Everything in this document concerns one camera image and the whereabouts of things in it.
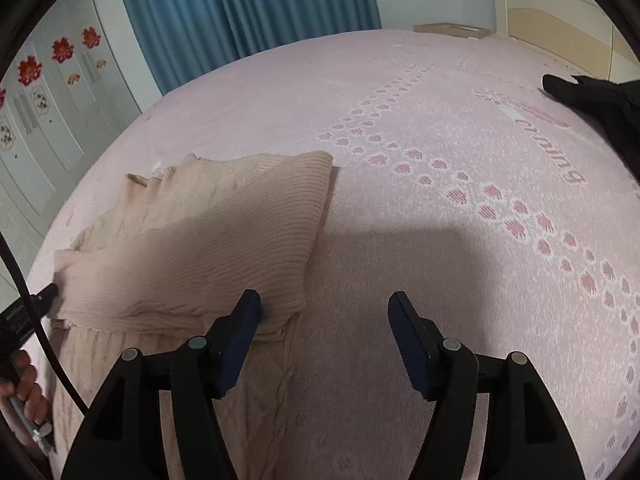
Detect peach knit sweater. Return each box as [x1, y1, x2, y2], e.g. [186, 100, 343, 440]
[52, 152, 333, 479]

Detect person left hand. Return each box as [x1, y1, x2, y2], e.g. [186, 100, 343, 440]
[1, 350, 50, 425]

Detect pink patterned bed sheet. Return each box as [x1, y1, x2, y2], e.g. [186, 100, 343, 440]
[29, 30, 639, 479]

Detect red paper decoration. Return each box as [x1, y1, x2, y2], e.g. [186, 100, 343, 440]
[52, 37, 75, 64]
[17, 55, 42, 87]
[82, 26, 102, 49]

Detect white wardrobe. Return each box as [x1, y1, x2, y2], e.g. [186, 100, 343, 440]
[1, 0, 141, 273]

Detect black padded jacket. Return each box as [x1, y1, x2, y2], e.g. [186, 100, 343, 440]
[541, 74, 640, 180]

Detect blue curtain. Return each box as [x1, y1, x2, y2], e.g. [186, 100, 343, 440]
[122, 0, 381, 93]

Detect cream wooden headboard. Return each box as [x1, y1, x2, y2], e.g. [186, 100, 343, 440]
[495, 0, 639, 84]

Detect black cable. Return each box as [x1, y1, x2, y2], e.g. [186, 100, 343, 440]
[0, 231, 89, 418]

